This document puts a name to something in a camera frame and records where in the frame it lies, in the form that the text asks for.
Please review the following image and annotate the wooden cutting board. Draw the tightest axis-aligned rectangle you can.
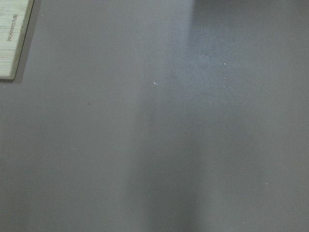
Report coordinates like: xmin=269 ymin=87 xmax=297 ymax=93
xmin=0 ymin=0 xmax=34 ymax=80

